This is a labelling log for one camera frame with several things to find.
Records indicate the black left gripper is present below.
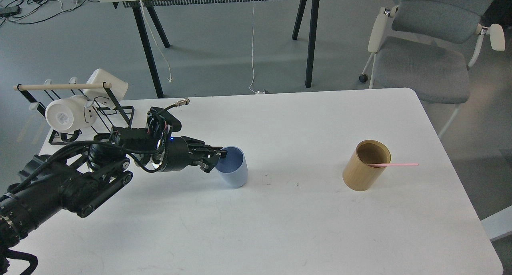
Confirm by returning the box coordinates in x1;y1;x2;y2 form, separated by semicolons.
159;136;228;173

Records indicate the bamboo cylinder holder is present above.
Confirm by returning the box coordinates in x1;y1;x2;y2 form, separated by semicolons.
342;140;391;191

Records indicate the white mug rear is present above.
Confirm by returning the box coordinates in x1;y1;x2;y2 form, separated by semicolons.
83;68;129;107

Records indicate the white hanging cable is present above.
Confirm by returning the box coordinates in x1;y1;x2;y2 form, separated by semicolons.
248;1;266;95

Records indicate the grey office chair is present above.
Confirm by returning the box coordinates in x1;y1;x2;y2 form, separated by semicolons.
359;0;505;137

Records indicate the white furniture edge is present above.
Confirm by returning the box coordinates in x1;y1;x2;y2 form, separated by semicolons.
480;206;512;242

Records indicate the white mug front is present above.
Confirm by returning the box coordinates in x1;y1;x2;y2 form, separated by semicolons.
45;95;98;133

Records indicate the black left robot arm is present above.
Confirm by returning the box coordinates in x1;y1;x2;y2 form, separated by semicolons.
0;98;228;275

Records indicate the black wire cup rack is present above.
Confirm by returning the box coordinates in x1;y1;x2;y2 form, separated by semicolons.
13;77;135;146

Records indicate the blue plastic cup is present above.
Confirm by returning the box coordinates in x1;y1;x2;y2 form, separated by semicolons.
215;146;248;188

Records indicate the floor cables bundle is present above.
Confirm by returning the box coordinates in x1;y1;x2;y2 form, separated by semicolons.
0;0;102;25

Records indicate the white mug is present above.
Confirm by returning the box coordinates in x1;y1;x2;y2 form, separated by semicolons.
83;68;129;107
45;95;98;133

